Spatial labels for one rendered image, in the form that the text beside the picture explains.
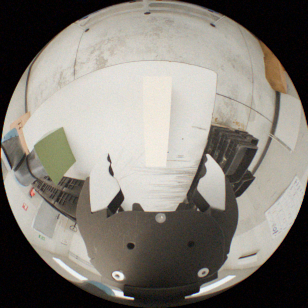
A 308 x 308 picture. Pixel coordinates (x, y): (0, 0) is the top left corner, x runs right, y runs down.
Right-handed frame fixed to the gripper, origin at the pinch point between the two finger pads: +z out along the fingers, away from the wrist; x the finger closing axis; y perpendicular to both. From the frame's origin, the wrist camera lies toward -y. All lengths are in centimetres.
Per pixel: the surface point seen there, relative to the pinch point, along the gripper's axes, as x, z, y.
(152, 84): -1.1, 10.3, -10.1
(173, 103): 4.7, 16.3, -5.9
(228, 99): 87, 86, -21
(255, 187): 254, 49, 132
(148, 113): -1.8, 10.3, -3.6
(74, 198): -41, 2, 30
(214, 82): 17.5, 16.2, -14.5
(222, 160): 54, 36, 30
